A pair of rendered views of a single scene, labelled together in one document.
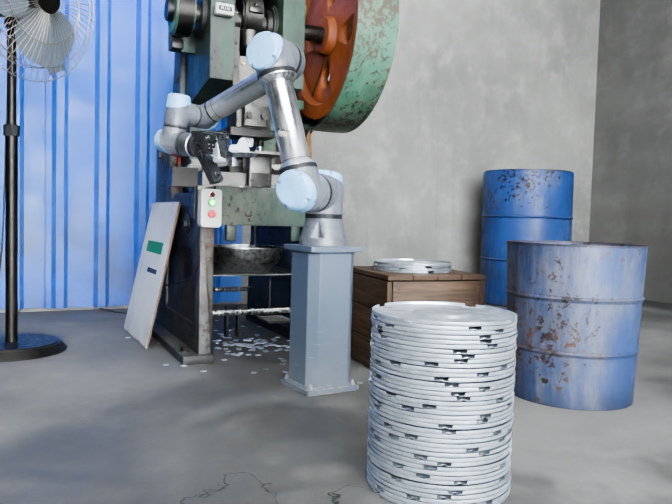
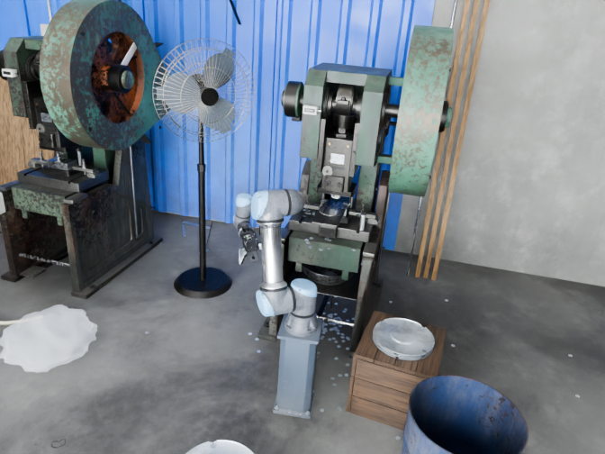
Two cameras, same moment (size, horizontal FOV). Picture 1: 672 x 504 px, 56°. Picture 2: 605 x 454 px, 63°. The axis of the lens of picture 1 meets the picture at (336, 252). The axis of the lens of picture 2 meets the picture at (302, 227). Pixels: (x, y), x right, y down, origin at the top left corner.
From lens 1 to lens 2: 1.76 m
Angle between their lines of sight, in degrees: 43
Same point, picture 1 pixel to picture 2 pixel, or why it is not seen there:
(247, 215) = (310, 258)
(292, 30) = (368, 121)
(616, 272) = not seen: outside the picture
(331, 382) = (291, 409)
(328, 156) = (492, 149)
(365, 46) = (402, 158)
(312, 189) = (268, 309)
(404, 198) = (569, 193)
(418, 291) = (376, 370)
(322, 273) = (286, 350)
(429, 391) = not seen: outside the picture
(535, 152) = not seen: outside the picture
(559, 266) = (414, 438)
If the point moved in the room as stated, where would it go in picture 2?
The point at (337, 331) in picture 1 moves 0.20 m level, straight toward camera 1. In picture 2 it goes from (296, 384) to (266, 406)
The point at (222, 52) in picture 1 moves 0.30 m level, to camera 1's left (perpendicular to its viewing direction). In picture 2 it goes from (310, 139) to (267, 127)
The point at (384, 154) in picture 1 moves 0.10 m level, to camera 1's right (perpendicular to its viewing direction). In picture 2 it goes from (555, 151) to (570, 155)
